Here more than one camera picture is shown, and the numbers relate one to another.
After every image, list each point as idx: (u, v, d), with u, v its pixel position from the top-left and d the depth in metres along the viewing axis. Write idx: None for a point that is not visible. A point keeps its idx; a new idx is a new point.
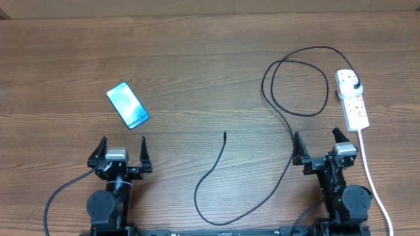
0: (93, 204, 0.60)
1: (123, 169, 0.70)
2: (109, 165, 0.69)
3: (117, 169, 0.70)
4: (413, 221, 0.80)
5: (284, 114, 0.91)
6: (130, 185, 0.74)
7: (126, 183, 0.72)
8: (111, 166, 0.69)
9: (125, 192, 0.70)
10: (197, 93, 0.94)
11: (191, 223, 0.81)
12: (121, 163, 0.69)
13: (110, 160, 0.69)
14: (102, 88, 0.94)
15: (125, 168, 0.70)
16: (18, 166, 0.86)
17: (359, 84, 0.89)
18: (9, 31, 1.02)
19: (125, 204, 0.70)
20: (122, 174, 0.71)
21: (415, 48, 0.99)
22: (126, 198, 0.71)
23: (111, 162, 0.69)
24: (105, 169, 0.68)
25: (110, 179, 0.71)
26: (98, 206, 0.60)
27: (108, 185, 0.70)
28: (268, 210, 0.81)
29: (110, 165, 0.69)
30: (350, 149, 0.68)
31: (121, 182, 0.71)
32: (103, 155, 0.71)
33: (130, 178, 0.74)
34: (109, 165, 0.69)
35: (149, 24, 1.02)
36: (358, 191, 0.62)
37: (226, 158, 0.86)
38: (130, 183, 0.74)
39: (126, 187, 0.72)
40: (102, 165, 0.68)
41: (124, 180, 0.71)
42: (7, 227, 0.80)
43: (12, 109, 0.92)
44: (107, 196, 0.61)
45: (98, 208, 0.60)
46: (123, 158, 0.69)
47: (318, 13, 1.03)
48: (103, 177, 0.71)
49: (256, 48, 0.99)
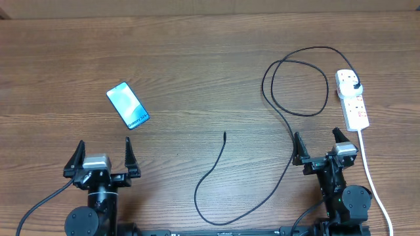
0: (73, 223, 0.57)
1: (105, 178, 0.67)
2: (89, 176, 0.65)
3: (99, 178, 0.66)
4: (413, 221, 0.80)
5: (284, 114, 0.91)
6: (116, 195, 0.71)
7: (111, 193, 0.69)
8: (91, 176, 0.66)
9: (110, 203, 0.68)
10: (197, 93, 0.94)
11: (191, 223, 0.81)
12: (102, 172, 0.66)
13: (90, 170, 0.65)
14: (102, 88, 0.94)
15: (108, 177, 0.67)
16: (18, 166, 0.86)
17: (359, 84, 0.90)
18: (9, 31, 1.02)
19: (113, 216, 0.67)
20: (105, 184, 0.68)
21: (415, 48, 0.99)
22: (114, 210, 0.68)
23: (90, 172, 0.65)
24: (84, 180, 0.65)
25: (92, 191, 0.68)
26: (79, 226, 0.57)
27: (90, 196, 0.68)
28: (268, 210, 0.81)
29: (89, 176, 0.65)
30: (350, 149, 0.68)
31: (104, 193, 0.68)
32: (81, 163, 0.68)
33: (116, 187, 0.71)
34: (88, 176, 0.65)
35: (149, 24, 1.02)
36: (358, 191, 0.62)
37: (226, 158, 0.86)
38: (116, 193, 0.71)
39: (111, 197, 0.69)
40: (81, 177, 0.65)
41: (108, 191, 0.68)
42: (7, 227, 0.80)
43: (12, 109, 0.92)
44: (89, 215, 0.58)
45: (78, 229, 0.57)
46: (105, 166, 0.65)
47: (318, 13, 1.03)
48: (84, 187, 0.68)
49: (256, 48, 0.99)
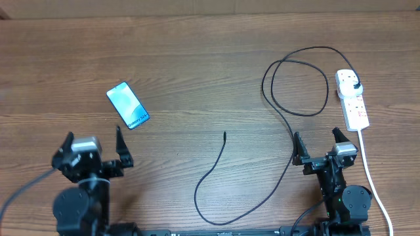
0: (62, 204, 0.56)
1: (95, 160, 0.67)
2: (78, 158, 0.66)
3: (89, 161, 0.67)
4: (413, 221, 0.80)
5: (284, 114, 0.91)
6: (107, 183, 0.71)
7: (102, 180, 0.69)
8: (80, 158, 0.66)
9: (101, 190, 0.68)
10: (197, 93, 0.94)
11: (191, 223, 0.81)
12: (92, 153, 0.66)
13: (80, 151, 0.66)
14: (102, 88, 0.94)
15: (98, 159, 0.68)
16: (18, 166, 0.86)
17: (359, 84, 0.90)
18: (9, 31, 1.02)
19: (103, 203, 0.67)
20: (97, 170, 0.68)
21: (415, 48, 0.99)
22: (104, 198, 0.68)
23: (80, 153, 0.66)
24: (73, 163, 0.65)
25: (83, 178, 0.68)
26: (68, 207, 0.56)
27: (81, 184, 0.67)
28: (268, 210, 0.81)
29: (79, 158, 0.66)
30: (350, 149, 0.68)
31: (96, 180, 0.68)
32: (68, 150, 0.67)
33: (107, 175, 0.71)
34: (78, 158, 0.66)
35: (149, 24, 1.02)
36: (358, 191, 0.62)
37: (226, 158, 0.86)
38: (107, 181, 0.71)
39: (104, 185, 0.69)
40: (69, 158, 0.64)
41: (99, 177, 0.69)
42: (7, 227, 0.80)
43: (12, 109, 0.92)
44: (79, 196, 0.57)
45: (67, 210, 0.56)
46: (94, 147, 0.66)
47: (318, 13, 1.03)
48: (73, 176, 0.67)
49: (256, 48, 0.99)
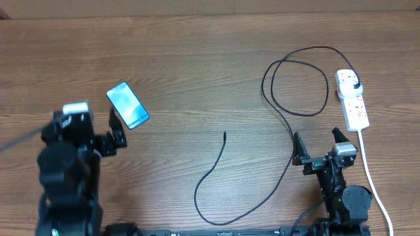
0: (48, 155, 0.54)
1: (86, 124, 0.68)
2: (70, 120, 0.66)
3: (80, 124, 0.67)
4: (413, 221, 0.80)
5: (284, 114, 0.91)
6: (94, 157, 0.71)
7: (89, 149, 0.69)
8: (71, 120, 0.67)
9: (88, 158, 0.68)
10: (197, 93, 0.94)
11: (191, 223, 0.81)
12: (83, 115, 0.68)
13: (71, 114, 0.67)
14: (102, 88, 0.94)
15: (89, 122, 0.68)
16: (18, 166, 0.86)
17: (359, 84, 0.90)
18: (8, 31, 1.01)
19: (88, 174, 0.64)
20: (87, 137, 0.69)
21: (415, 48, 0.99)
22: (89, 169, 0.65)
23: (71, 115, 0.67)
24: (64, 124, 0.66)
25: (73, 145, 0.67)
26: (54, 157, 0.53)
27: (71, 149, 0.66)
28: (268, 210, 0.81)
29: (69, 120, 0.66)
30: (350, 149, 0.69)
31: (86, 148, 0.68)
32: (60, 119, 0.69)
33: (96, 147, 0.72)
34: (69, 120, 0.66)
35: (149, 23, 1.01)
36: (359, 191, 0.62)
37: (226, 158, 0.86)
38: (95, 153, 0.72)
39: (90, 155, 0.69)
40: (61, 119, 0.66)
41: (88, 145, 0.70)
42: (8, 227, 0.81)
43: (12, 109, 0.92)
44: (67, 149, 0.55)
45: (54, 160, 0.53)
46: (86, 109, 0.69)
47: (318, 13, 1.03)
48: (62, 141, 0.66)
49: (256, 48, 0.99)
